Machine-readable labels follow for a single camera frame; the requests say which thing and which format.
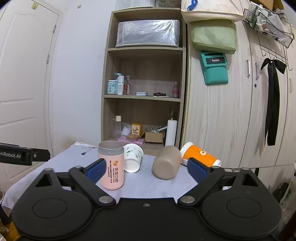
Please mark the white door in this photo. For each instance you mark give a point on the white door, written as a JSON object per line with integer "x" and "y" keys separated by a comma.
{"x": 28, "y": 37}

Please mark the teal Redmi pouch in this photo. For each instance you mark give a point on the teal Redmi pouch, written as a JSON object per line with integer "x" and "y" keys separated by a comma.
{"x": 214, "y": 68}

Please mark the plastic wrapped grey box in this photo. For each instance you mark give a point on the plastic wrapped grey box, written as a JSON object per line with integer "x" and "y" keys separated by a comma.
{"x": 148, "y": 33}

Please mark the pink small bottle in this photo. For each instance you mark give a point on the pink small bottle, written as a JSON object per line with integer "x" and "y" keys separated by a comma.
{"x": 175, "y": 90}

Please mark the small cardboard box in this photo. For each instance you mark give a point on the small cardboard box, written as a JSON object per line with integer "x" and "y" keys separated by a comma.
{"x": 154, "y": 137}

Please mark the pink cup grey rim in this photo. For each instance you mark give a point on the pink cup grey rim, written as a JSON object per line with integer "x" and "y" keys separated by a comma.
{"x": 113, "y": 153}

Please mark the teal white tub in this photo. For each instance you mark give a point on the teal white tub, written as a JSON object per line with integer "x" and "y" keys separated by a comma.
{"x": 112, "y": 87}

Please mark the pink flat pad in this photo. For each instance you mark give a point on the pink flat pad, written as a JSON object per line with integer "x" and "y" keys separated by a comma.
{"x": 124, "y": 139}

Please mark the white paper towel roll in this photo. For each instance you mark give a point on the white paper towel roll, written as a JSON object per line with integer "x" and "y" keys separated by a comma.
{"x": 171, "y": 132}

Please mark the orange paper cup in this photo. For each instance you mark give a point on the orange paper cup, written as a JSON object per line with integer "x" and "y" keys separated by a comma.
{"x": 189, "y": 150}

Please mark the black wire wall basket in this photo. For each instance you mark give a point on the black wire wall basket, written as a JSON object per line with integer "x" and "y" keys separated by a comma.
{"x": 272, "y": 39}

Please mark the green pouch bag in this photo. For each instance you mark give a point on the green pouch bag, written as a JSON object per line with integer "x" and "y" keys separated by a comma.
{"x": 219, "y": 36}

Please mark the yellow printed small box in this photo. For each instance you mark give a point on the yellow printed small box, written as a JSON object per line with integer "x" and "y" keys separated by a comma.
{"x": 136, "y": 129}

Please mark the light wood wardrobe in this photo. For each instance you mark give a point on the light wood wardrobe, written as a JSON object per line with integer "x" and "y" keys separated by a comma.
{"x": 228, "y": 121}

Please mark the white pump bottle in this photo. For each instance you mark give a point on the white pump bottle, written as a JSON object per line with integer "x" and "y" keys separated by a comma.
{"x": 120, "y": 83}

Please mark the taupe brown cup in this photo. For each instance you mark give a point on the taupe brown cup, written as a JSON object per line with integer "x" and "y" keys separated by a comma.
{"x": 166, "y": 164}

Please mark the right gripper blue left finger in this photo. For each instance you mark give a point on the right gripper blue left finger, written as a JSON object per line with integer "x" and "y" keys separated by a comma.
{"x": 86, "y": 179}

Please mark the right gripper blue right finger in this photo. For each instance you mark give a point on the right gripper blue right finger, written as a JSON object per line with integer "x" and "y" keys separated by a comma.
{"x": 206, "y": 177}

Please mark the white cup green print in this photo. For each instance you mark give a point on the white cup green print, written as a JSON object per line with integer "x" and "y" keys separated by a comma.
{"x": 133, "y": 157}

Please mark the black ribbon bow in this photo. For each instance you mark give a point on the black ribbon bow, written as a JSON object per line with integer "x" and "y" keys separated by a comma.
{"x": 273, "y": 102}

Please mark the red liquid bottle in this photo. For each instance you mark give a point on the red liquid bottle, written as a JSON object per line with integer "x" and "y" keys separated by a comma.
{"x": 126, "y": 89}

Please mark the clear bottle beige cap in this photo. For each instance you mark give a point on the clear bottle beige cap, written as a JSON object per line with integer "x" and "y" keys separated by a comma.
{"x": 118, "y": 126}

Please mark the wooden open shelf unit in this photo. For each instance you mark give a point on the wooden open shelf unit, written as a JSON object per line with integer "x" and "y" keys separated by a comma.
{"x": 153, "y": 71}

